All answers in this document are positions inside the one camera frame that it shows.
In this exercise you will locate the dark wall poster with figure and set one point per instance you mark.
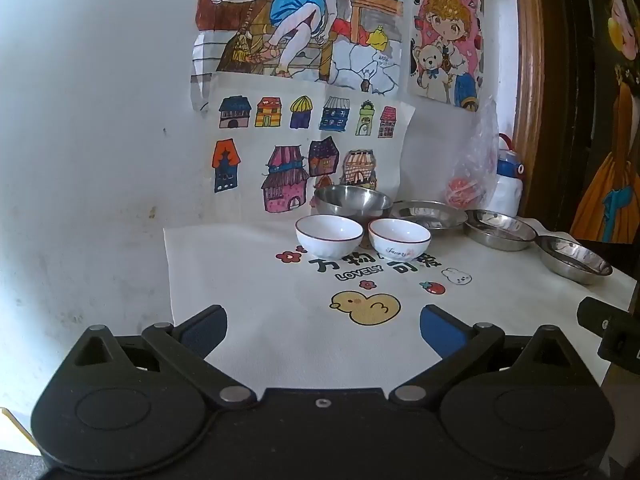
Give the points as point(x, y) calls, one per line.
point(615, 185)

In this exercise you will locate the cartoon poster with teddy bear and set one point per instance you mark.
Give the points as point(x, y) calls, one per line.
point(445, 35)

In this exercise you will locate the white bottle with blue lid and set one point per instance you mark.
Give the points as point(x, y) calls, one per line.
point(507, 195)

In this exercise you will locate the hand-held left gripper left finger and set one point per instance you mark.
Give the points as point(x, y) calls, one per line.
point(202, 332)

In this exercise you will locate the coloured drawing of seated figure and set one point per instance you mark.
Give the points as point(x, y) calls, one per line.
point(300, 10)

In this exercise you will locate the brown wooden door frame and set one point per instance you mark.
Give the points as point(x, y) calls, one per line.
point(530, 60)

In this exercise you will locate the stainless steel plate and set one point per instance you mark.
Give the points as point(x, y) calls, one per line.
point(430, 215)
point(500, 235)

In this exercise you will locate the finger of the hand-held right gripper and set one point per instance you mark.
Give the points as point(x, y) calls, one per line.
point(622, 347)
point(592, 315)

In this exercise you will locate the white printed tablecloth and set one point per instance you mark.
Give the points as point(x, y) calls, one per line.
point(280, 320)

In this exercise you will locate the clear plastic bag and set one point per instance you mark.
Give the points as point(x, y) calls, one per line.
point(470, 180)

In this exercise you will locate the white bowl with red rim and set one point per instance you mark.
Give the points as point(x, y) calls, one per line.
point(400, 247)
point(327, 240)

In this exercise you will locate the coloured drawing of houses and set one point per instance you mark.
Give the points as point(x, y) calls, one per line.
point(260, 155)

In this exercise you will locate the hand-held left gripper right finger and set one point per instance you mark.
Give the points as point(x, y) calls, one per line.
point(440, 330)

